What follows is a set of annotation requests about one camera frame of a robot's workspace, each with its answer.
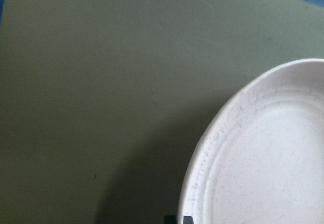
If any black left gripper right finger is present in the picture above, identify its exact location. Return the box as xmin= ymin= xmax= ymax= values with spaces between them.
xmin=183 ymin=216 xmax=193 ymax=224

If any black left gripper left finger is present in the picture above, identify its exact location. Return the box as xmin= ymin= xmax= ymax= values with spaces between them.
xmin=164 ymin=215 xmax=177 ymax=224

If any pink plate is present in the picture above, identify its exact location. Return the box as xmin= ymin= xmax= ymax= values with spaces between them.
xmin=177 ymin=59 xmax=323 ymax=223

